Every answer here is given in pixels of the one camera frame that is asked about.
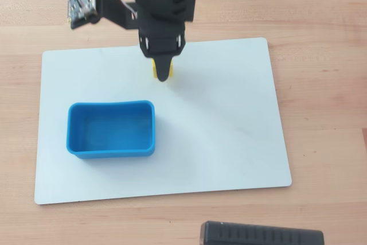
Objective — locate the white rectangular board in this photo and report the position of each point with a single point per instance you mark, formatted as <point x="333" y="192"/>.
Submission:
<point x="229" y="113"/>

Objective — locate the black ribbed device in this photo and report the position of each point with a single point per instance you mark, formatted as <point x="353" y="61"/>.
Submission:
<point x="258" y="233"/>

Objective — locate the blue rectangular bin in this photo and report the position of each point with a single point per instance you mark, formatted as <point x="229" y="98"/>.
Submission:
<point x="111" y="130"/>

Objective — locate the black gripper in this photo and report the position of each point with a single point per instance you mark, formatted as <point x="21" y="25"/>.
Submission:
<point x="160" y="45"/>

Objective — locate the yellow cube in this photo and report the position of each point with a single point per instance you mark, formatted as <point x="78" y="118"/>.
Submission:
<point x="171" y="71"/>

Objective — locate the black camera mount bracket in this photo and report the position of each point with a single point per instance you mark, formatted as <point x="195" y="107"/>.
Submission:
<point x="114" y="12"/>

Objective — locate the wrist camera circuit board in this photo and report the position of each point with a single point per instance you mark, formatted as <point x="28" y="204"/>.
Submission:
<point x="81" y="5"/>

